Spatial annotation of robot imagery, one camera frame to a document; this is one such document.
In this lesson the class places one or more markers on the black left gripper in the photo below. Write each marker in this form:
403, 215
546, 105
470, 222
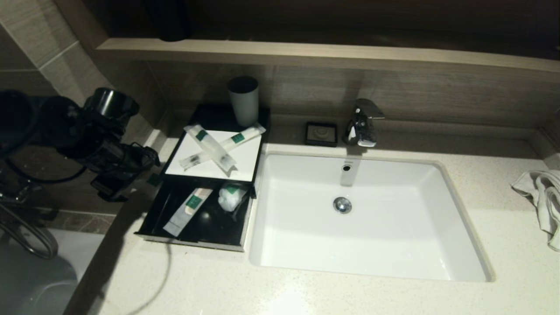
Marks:
113, 153

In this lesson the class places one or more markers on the wide frosted packet green label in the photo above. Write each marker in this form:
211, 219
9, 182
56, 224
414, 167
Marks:
213, 146

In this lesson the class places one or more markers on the black sliding drawer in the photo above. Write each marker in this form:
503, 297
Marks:
214, 225

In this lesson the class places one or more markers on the shower cap sachet green label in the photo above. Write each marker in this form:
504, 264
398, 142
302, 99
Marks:
231, 197

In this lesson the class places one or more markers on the black amenity box with drawer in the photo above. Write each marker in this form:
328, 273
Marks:
218, 114

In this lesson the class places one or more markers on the small packet green label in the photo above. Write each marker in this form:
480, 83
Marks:
187, 211

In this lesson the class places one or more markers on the slim long packet green label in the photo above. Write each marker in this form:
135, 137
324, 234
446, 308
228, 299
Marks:
243, 136

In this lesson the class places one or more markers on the white rectangular pad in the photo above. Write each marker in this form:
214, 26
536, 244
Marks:
245, 164

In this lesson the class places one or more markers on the grey cup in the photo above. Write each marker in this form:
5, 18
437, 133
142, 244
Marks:
243, 103

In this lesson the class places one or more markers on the black square soap dish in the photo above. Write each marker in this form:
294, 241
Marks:
321, 134

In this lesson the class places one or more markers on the chrome sink drain stopper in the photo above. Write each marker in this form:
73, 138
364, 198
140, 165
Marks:
342, 205

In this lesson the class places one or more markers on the chrome faucet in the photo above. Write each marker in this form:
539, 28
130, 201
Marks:
361, 124

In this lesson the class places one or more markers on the white rectangular sink basin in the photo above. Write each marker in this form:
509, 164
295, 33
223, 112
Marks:
372, 245

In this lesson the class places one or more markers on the white crumpled towel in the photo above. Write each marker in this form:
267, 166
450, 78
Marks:
544, 197

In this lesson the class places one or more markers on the light wooden wall shelf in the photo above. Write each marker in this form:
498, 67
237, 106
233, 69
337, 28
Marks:
306, 54

